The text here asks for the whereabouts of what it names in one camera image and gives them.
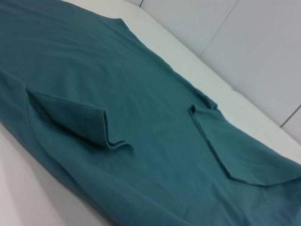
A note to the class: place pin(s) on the teal blue t-shirt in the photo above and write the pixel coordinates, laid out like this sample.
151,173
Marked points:
141,94

